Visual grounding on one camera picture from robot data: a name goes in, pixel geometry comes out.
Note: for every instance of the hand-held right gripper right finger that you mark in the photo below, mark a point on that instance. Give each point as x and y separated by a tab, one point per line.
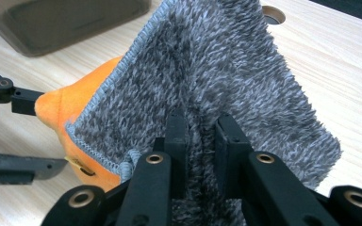
231	163

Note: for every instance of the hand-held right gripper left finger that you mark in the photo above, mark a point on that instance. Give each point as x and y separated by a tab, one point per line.
177	157

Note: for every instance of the orange plush toy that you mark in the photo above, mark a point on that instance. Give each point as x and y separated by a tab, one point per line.
62	106

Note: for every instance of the grey fluffy cloth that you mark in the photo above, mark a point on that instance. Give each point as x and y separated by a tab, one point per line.
220	72

